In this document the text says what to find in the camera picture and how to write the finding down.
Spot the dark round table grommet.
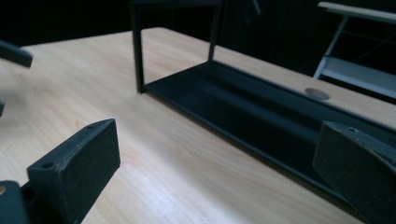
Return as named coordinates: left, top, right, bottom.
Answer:
left=304, top=87, right=332, bottom=102

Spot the black two-tier metal rack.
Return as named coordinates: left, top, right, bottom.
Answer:
left=129, top=0, right=396, bottom=224

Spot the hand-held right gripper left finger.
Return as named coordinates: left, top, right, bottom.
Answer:
left=26, top=118, right=121, bottom=224

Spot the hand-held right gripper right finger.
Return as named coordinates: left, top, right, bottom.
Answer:
left=312, top=120, right=396, bottom=224

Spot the white metal desk frame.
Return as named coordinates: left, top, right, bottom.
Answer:
left=312, top=1, right=396, bottom=101

